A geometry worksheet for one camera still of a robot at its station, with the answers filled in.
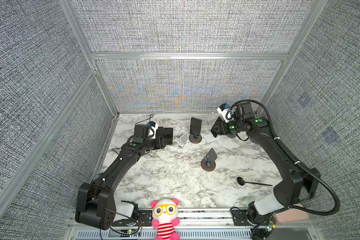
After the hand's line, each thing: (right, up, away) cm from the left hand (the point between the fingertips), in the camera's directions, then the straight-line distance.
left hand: (164, 140), depth 84 cm
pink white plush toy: (+2, -32, -15) cm, 35 cm away
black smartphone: (-6, +4, +25) cm, 26 cm away
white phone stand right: (+30, 0, +19) cm, 35 cm away
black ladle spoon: (+44, -24, +1) cm, 50 cm away
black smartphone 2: (+1, +2, +21) cm, 21 cm away
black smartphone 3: (+19, +8, +10) cm, 23 cm away
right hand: (+30, +9, -3) cm, 31 cm away
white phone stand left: (+11, -1, +12) cm, 16 cm away
